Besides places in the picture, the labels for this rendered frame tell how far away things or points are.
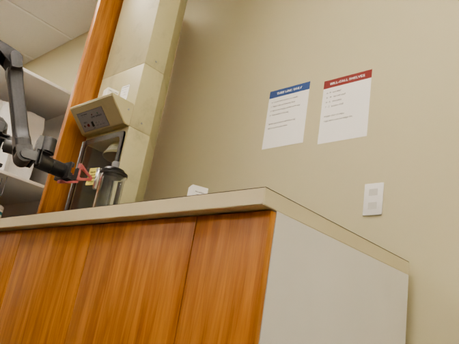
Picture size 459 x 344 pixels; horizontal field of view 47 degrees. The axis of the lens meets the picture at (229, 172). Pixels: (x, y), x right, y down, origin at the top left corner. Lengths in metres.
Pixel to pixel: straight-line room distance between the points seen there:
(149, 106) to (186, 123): 0.41
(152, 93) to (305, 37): 0.70
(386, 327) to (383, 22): 1.17
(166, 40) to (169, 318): 1.49
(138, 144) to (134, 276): 0.93
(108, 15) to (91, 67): 0.30
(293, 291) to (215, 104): 1.53
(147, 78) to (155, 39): 0.19
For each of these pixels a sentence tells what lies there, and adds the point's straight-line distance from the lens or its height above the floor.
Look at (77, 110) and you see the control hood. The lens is 2.44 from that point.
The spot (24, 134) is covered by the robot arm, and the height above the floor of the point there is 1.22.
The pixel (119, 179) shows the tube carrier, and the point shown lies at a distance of 2.01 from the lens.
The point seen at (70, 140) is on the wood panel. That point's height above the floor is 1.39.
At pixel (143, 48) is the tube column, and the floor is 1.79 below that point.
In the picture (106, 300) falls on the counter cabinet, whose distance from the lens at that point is 1.51.
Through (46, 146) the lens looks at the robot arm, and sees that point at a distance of 2.07.
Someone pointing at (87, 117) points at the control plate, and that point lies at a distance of 2.40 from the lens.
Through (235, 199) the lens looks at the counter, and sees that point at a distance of 1.19.
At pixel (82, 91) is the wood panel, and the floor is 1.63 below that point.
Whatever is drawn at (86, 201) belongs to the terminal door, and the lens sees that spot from 2.27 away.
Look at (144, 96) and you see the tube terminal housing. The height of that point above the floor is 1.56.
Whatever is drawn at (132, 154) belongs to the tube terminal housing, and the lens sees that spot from 2.23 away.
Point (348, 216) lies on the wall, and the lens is 1.90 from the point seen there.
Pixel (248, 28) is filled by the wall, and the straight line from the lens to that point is 2.70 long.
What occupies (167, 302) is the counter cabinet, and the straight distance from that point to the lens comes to 1.32.
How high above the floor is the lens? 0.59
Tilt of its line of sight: 19 degrees up
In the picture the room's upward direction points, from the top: 10 degrees clockwise
